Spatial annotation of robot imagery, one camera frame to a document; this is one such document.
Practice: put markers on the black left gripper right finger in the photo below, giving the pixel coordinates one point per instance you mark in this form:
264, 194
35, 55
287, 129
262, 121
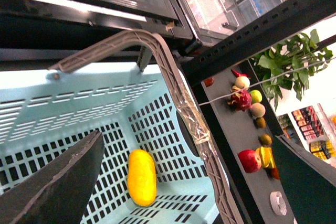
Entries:
308, 182

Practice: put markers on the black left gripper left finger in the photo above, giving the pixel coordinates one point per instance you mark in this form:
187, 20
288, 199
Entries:
59, 192

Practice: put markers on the light blue plastic basket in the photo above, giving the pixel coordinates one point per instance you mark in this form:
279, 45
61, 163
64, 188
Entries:
43, 113

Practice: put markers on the yellow mango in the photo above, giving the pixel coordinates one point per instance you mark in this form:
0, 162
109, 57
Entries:
141, 178

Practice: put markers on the orange persimmon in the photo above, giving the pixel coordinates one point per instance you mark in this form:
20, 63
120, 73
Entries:
275, 173

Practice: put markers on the white tape roll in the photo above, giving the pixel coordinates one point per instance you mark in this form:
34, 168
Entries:
278, 203

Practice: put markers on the yellow star fruit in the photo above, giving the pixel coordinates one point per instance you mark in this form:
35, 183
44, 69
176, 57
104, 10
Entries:
266, 156

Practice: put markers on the brown kiwi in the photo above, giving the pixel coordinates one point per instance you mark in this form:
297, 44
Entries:
265, 140
260, 123

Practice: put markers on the red apple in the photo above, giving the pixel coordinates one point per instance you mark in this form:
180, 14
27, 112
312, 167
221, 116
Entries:
250, 160

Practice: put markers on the black display tray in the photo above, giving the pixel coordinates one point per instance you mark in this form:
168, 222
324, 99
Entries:
235, 131

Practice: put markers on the green apple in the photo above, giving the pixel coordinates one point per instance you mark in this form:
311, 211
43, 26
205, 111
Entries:
256, 96

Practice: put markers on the red dragon fruit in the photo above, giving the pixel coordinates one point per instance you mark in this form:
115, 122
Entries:
241, 101

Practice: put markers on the green potted plant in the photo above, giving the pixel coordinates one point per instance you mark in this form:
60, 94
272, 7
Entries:
289, 64

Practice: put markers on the glass door refrigerator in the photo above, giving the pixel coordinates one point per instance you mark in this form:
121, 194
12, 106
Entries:
203, 21

